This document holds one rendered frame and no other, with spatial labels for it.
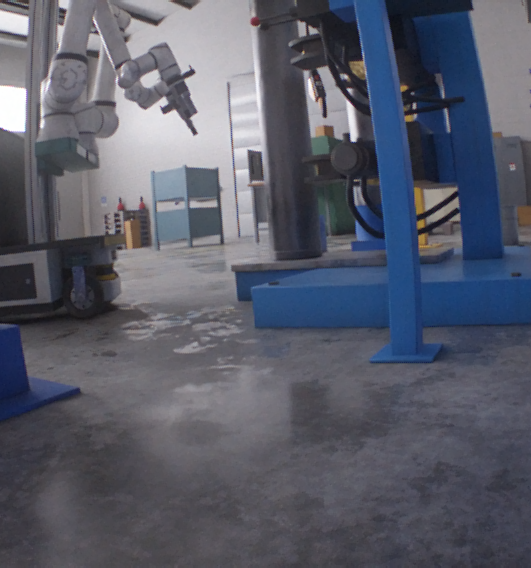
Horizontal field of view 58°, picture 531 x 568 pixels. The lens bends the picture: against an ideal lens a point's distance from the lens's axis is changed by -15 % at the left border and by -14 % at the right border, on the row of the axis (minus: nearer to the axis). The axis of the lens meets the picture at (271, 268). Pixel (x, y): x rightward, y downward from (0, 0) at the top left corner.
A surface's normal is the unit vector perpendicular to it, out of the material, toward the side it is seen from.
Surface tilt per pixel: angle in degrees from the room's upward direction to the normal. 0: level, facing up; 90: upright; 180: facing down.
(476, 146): 90
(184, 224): 90
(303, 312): 90
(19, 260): 90
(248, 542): 0
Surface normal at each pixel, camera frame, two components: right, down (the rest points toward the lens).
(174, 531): -0.08, -0.99
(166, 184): -0.42, 0.11
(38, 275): 0.12, 0.07
